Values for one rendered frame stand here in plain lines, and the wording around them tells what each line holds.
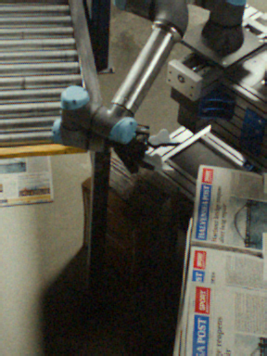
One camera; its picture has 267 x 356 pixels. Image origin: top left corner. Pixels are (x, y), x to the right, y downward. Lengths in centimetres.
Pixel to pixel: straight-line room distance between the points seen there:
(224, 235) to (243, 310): 45
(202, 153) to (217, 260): 118
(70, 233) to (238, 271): 122
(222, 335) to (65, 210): 166
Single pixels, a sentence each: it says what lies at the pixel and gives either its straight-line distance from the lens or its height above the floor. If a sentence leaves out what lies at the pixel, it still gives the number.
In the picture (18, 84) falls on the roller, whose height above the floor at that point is 79.
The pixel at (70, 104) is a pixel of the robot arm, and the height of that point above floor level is 102.
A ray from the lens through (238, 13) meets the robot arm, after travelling 262.
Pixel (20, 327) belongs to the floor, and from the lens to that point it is 289.
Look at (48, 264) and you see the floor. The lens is 303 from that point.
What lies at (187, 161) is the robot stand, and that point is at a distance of 312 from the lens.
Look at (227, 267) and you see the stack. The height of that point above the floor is 83.
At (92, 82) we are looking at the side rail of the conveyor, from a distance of 252.
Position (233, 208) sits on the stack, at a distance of 215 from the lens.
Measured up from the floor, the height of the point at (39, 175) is 1.
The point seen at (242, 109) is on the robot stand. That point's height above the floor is 66.
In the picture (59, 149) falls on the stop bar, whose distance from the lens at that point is 227.
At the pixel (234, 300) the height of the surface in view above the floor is 107.
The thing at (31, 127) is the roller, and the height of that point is 79.
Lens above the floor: 242
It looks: 42 degrees down
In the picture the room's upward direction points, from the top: 6 degrees clockwise
